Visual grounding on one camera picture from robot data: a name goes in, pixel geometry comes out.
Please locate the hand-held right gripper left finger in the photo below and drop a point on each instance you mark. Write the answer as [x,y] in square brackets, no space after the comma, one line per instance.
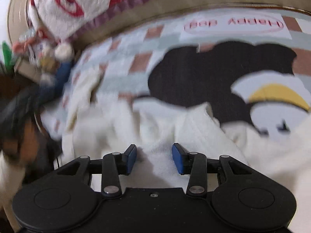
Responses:
[131,160]

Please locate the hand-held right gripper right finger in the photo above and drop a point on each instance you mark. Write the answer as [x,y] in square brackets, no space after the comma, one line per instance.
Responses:
[178,159]

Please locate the cream fleece garment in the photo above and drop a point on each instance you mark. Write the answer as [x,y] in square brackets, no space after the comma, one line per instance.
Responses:
[158,131]

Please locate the person's left forearm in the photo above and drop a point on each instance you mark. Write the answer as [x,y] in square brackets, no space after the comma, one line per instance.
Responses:
[9,179]

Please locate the green plastic bag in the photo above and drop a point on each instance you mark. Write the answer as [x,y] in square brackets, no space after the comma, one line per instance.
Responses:
[6,53]

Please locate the grey plush rabbit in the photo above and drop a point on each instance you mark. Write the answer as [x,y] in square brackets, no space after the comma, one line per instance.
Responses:
[63,72]

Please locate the checkered printed rug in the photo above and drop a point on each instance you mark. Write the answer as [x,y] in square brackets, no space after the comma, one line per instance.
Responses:
[194,77]

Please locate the quilted bear print bedspread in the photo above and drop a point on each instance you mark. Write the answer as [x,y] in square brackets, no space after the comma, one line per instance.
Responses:
[97,0]

